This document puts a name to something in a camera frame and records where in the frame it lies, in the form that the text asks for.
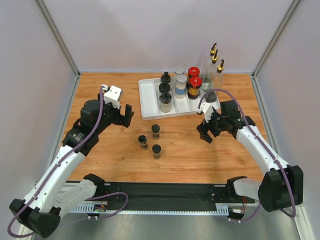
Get white-contents jar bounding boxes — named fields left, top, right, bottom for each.
left=173, top=67, right=185, bottom=78

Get black-lid glass jar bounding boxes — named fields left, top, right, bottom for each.
left=158, top=82, right=171, bottom=94

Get black base cloth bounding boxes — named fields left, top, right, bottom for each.
left=102, top=181, right=218, bottom=213

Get black-knob lid glass jar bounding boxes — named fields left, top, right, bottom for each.
left=160, top=71, right=171, bottom=84

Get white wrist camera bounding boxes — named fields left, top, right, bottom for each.
left=101, top=84, right=123, bottom=110
left=195, top=102, right=215, bottom=123

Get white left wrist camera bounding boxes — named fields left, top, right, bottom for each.
left=101, top=84, right=123, bottom=110

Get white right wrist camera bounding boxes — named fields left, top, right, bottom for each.
left=195, top=102, right=215, bottom=123

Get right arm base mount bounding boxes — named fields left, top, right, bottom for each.
left=208, top=179, right=255, bottom=204

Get oil bottle with dark sauce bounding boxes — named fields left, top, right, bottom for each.
left=205, top=59, right=225, bottom=103

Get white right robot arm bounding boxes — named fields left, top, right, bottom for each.
left=196, top=100, right=304, bottom=212

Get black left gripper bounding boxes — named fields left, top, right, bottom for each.
left=95, top=93, right=134, bottom=134

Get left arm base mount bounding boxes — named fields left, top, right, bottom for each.
left=85, top=190, right=129, bottom=219

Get small black-cap spice bottle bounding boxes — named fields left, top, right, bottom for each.
left=138, top=135, right=148, bottom=150

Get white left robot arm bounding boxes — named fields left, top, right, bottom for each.
left=9, top=90, right=134, bottom=238

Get clear oil bottle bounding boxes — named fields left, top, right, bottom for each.
left=201, top=49, right=220, bottom=92

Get tall jar white beads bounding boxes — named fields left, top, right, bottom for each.
left=174, top=74, right=188, bottom=99

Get aluminium frame rail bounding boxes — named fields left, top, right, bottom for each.
left=29, top=181, right=305, bottom=216

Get white divided tray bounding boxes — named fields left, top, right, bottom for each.
left=138, top=77, right=205, bottom=121

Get tall bottle dark contents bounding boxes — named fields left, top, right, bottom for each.
left=199, top=43, right=218, bottom=87

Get red-lid sauce jar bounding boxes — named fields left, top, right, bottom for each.
left=187, top=76, right=203, bottom=99
left=187, top=66, right=200, bottom=80

